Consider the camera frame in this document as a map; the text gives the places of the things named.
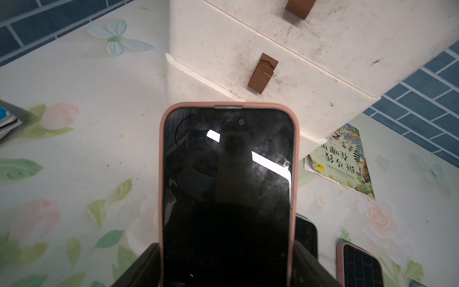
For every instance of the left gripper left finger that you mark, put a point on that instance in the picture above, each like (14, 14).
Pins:
(144, 272)

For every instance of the colourful children's picture book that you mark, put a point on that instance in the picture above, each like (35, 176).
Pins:
(342, 160)

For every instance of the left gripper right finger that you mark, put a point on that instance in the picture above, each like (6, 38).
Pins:
(307, 271)

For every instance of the white three-drawer storage box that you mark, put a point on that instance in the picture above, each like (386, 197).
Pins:
(326, 68)

